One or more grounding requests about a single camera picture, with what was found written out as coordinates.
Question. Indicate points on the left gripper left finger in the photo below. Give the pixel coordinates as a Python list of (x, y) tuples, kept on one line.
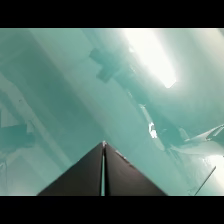
[(86, 176)]

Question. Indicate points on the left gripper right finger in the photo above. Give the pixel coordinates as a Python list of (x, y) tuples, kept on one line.
[(123, 176)]

